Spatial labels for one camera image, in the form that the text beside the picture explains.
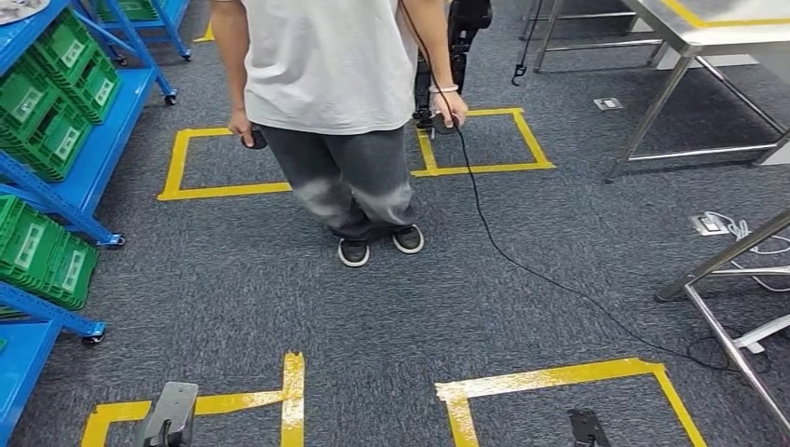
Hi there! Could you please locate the black shoe white sole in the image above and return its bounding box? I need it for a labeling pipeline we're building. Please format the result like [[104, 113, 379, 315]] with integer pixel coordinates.
[[337, 238, 372, 269], [392, 224, 427, 256]]

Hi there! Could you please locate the thin black floor cable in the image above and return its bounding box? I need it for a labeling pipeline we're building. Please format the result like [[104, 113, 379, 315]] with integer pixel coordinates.
[[400, 0, 772, 375]]

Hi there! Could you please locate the white power strip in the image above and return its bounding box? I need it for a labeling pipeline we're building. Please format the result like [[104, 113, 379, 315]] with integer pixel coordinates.
[[732, 314, 790, 356]]

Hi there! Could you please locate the black equipment stand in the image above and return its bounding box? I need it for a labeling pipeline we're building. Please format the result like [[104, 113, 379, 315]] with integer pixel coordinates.
[[412, 0, 495, 140]]

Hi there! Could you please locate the green plastic crate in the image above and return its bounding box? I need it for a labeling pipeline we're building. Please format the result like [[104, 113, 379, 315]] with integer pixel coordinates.
[[34, 104, 94, 184], [0, 61, 60, 146], [74, 55, 123, 125], [43, 231, 102, 312], [34, 12, 94, 81], [97, 0, 163, 24], [0, 194, 66, 291]]

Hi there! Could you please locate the blue steel shelf rack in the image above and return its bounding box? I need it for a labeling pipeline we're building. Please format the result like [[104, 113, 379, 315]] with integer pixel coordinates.
[[73, 0, 194, 66], [0, 0, 182, 250], [0, 280, 107, 447]]

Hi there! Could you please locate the black handheld controller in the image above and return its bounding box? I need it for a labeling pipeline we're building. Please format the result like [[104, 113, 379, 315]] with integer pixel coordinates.
[[241, 123, 269, 151], [431, 111, 463, 136]]

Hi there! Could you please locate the person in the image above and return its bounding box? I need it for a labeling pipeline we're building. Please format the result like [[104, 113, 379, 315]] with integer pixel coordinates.
[[210, 0, 470, 268]]

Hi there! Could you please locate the black hanging hook cable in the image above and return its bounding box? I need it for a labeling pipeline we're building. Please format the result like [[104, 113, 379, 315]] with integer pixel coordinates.
[[510, 0, 546, 88]]

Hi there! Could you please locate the yellow floor tape square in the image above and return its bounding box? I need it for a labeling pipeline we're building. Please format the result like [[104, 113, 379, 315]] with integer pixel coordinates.
[[80, 352, 306, 447], [434, 358, 709, 447]]

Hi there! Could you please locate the silver grey car part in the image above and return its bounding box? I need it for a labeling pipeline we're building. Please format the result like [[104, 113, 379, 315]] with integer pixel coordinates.
[[0, 0, 50, 27]]

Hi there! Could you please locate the grey robot left foot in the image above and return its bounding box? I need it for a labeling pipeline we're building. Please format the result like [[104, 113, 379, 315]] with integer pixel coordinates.
[[130, 381, 200, 447]]

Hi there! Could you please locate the person's right hand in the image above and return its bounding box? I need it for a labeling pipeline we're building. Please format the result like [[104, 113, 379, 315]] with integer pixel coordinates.
[[228, 109, 255, 142]]

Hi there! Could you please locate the person's left hand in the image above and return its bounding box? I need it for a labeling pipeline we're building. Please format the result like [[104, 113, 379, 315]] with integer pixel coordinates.
[[431, 90, 469, 132]]

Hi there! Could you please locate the white cable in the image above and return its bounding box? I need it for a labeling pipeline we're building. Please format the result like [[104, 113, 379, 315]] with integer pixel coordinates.
[[703, 211, 790, 294]]

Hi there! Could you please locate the black robot right foot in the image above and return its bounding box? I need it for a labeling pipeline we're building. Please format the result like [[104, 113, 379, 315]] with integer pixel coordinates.
[[567, 408, 610, 447]]

